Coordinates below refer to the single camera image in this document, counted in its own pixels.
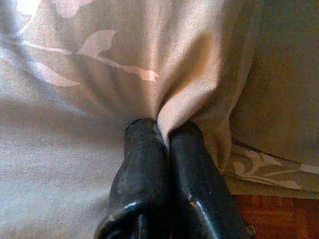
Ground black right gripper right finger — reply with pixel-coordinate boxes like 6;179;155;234
169;121;255;239

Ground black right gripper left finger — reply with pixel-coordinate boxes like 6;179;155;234
94;118;175;239

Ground grey floral bedsheet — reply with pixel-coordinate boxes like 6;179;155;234
0;0;319;200

